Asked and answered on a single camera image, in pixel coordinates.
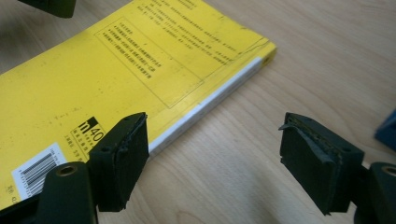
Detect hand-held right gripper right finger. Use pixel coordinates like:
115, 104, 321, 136
278, 112, 365, 216

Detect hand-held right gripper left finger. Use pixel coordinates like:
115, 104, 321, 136
88, 112, 149, 213

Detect blue file rack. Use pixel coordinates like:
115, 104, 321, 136
374, 107, 396, 152

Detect yellow book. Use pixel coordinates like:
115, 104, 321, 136
0, 0, 277, 211

